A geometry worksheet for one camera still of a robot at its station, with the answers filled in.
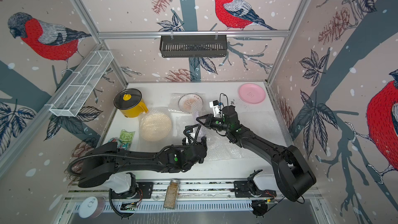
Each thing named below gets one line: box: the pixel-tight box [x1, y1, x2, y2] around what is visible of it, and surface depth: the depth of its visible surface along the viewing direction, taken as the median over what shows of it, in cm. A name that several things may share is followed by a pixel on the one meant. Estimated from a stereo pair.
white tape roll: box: [78, 196, 106, 219], surface depth 67 cm
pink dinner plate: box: [238, 82, 266, 105], surface depth 116 cm
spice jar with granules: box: [163, 179, 180, 210], surface depth 70 cm
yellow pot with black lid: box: [113, 88, 149, 118], surface depth 99 cm
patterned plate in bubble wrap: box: [169, 92, 206, 114], surface depth 112 cm
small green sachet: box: [119, 129, 136, 148], surface depth 94 cm
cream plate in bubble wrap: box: [138, 106, 174, 143], surface depth 95 cm
